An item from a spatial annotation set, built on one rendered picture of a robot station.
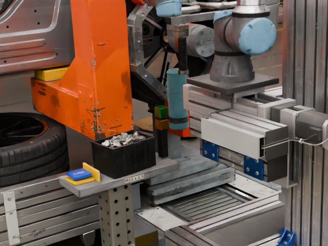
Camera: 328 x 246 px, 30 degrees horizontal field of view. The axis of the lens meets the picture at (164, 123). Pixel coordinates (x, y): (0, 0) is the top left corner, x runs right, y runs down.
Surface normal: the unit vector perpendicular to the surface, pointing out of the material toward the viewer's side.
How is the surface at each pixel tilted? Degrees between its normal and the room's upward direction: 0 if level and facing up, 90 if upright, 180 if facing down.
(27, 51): 90
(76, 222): 90
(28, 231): 90
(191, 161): 0
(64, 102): 90
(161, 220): 0
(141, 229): 0
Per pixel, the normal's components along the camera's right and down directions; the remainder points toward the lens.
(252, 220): -0.04, -0.96
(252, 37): 0.35, 0.38
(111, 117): 0.55, 0.22
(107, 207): -0.83, 0.19
